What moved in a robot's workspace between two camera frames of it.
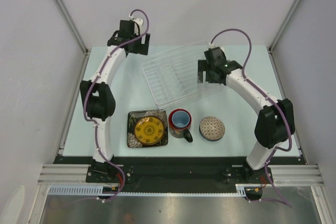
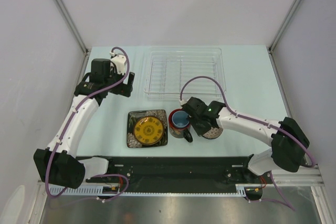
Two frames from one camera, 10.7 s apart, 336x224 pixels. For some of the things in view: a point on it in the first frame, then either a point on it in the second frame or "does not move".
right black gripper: [204, 66] → [200, 131]
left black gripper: [143, 47] → [122, 89]
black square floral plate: [132, 117] does not move
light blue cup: [180, 118] does not move
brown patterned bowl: [212, 128] does not move
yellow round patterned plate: [149, 130] does not move
